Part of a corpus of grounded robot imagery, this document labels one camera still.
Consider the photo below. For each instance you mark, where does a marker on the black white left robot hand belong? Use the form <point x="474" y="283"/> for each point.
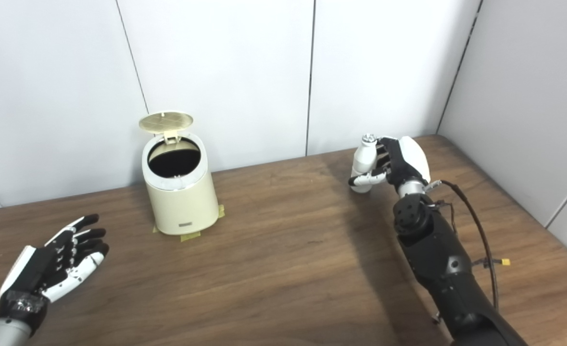
<point x="33" y="274"/>

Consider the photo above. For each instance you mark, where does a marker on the cream round bin lid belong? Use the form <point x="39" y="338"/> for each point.
<point x="165" y="121"/>

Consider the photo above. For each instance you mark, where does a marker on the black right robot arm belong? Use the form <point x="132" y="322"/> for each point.
<point x="442" y="259"/>

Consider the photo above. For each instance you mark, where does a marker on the cream-colored cylindrical bin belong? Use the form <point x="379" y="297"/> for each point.
<point x="182" y="206"/>

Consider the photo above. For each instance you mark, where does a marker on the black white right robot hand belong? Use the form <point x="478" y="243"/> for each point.
<point x="408" y="163"/>

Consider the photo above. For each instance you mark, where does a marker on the small white plastic bottle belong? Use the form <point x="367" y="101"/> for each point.
<point x="363" y="156"/>

